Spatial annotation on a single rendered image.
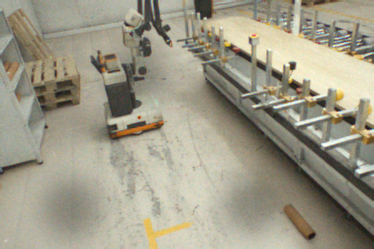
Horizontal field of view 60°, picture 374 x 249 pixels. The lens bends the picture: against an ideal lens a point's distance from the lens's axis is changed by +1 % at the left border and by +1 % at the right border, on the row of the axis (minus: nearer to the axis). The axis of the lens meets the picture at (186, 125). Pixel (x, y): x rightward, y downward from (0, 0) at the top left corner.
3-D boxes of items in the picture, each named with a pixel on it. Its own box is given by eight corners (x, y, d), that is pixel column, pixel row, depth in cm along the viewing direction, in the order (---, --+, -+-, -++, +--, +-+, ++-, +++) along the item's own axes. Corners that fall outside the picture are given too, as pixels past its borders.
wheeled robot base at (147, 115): (110, 140, 381) (105, 122, 369) (106, 117, 435) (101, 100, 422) (164, 127, 395) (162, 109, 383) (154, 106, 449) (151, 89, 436)
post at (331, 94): (323, 154, 219) (331, 88, 195) (320, 151, 222) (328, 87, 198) (327, 152, 219) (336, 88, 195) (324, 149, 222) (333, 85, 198)
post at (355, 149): (351, 170, 196) (365, 99, 172) (346, 167, 199) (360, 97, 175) (356, 169, 197) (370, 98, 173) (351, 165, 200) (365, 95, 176)
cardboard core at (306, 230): (307, 233, 233) (284, 205, 258) (305, 241, 237) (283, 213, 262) (316, 230, 234) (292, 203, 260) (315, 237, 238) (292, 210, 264)
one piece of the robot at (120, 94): (113, 127, 380) (97, 59, 338) (109, 108, 426) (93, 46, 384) (142, 120, 387) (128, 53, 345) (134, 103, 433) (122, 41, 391)
